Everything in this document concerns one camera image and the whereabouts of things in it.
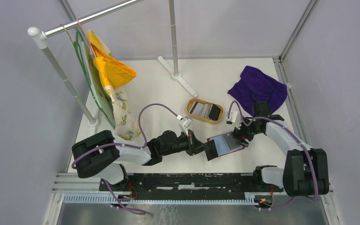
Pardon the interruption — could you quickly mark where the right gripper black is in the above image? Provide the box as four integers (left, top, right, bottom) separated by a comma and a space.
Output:
231, 115, 262, 148

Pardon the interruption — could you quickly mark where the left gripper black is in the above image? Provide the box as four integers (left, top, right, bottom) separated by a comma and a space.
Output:
162, 129, 209, 156

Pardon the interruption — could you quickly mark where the black credit card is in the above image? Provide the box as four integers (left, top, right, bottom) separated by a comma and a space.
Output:
205, 140, 219, 161

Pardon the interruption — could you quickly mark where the red card holder wallet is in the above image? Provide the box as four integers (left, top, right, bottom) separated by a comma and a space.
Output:
207, 132, 245, 157

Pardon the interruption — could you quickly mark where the oval wooden tray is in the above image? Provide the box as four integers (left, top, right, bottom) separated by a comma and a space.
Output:
186, 98, 225, 125

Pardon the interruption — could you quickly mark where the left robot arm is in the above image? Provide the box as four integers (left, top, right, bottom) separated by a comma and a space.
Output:
71, 130, 209, 191

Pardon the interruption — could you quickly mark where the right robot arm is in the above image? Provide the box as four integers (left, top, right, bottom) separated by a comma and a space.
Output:
226, 102, 330, 198

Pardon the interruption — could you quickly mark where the silver credit card in tray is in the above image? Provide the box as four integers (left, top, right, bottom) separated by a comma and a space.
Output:
189, 102, 212, 118

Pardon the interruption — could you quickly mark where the black card in tray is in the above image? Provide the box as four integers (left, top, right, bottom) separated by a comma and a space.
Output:
208, 105, 221, 121

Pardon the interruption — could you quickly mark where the purple cloth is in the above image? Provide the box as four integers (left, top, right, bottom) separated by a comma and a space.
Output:
227, 66, 288, 116

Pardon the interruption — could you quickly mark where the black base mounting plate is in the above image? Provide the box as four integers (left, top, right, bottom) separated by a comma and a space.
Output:
111, 173, 283, 200

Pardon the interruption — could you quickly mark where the yellow dinosaur print garment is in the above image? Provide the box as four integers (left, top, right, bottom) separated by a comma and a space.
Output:
87, 30, 141, 141

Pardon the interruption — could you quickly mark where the green clothes hanger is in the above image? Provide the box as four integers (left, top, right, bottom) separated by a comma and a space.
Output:
73, 30, 106, 113

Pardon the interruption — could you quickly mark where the metal clothes rack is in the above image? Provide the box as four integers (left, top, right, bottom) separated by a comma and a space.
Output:
27, 0, 199, 128

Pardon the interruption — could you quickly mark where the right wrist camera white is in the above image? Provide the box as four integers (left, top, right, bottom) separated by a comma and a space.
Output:
226, 111, 241, 126

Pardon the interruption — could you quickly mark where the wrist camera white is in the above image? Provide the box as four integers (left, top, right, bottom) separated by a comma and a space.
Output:
226, 111, 241, 126
177, 115, 193, 136

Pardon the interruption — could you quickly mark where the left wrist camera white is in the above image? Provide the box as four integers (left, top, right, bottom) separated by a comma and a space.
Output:
177, 115, 193, 136

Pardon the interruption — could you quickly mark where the white cable duct strip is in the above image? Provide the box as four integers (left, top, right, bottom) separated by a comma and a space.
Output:
62, 193, 258, 206

